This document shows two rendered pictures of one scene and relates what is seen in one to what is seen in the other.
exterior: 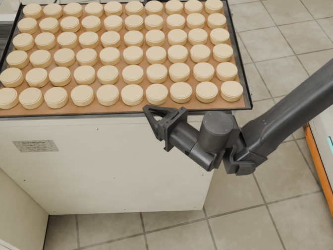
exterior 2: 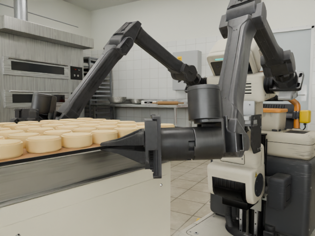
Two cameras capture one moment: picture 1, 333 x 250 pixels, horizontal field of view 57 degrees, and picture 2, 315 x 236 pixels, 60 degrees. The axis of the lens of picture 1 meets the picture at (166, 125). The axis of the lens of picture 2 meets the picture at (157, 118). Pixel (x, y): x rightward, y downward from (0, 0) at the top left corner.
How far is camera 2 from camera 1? 0.58 m
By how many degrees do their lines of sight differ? 64
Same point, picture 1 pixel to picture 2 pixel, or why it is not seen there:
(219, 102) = not seen: hidden behind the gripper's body
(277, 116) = (229, 86)
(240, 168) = (243, 136)
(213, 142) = (215, 99)
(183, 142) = (180, 134)
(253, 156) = (240, 127)
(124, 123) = (65, 205)
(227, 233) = not seen: outside the picture
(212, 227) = not seen: outside the picture
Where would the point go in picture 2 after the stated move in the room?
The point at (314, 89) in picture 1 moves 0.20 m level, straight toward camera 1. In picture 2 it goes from (235, 59) to (295, 40)
